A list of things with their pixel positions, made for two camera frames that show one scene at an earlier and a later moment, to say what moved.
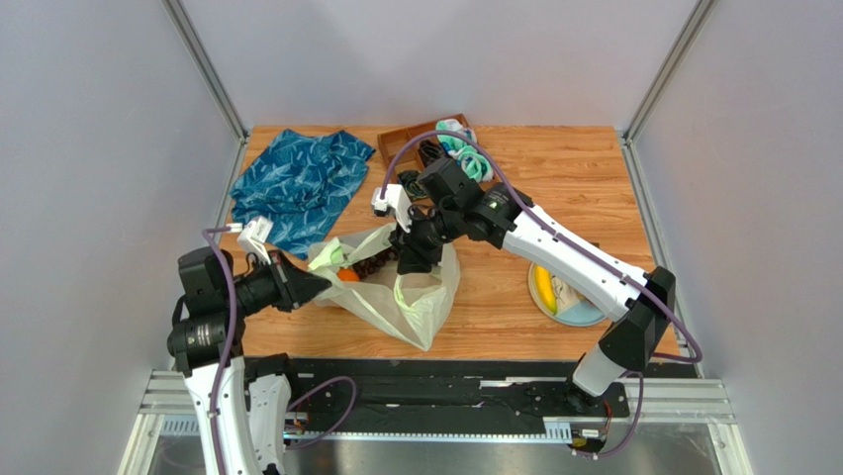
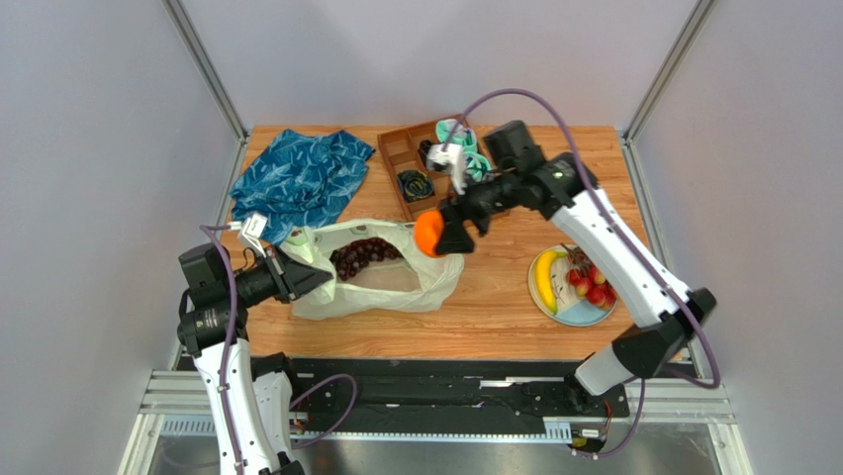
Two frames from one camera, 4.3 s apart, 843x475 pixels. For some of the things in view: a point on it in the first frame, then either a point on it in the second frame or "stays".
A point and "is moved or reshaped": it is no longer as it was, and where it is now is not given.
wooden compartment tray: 416,147 stays
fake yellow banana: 545,285 stays
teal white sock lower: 476,166 stays
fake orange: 347,274 is moved or reshaped
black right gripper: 415,240 -> 459,210
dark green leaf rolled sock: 413,185 stays
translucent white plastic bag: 364,278 is moved or reshaped
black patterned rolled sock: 429,151 stays
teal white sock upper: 450,142 stays
